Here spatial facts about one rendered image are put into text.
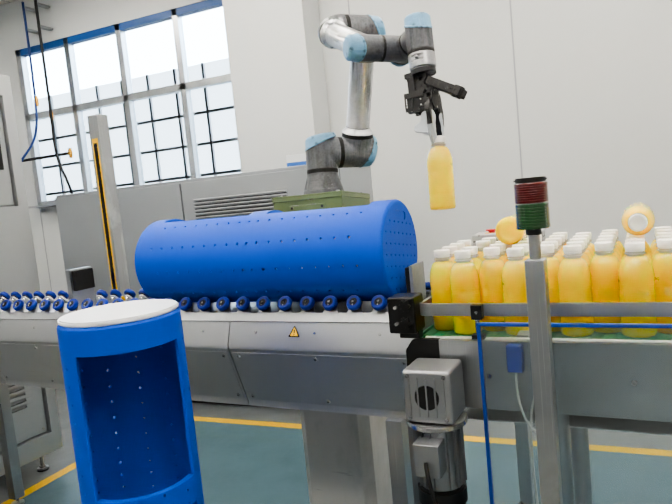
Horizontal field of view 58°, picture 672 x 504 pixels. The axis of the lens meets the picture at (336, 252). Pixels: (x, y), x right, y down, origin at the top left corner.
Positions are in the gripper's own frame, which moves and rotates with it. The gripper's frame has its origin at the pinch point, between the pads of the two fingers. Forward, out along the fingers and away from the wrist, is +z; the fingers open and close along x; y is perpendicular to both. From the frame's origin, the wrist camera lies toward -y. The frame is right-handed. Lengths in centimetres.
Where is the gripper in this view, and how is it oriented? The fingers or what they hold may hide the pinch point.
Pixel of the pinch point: (438, 139)
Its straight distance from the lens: 172.1
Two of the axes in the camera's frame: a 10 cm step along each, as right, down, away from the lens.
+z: 1.1, 9.9, -0.2
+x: -5.2, 0.4, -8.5
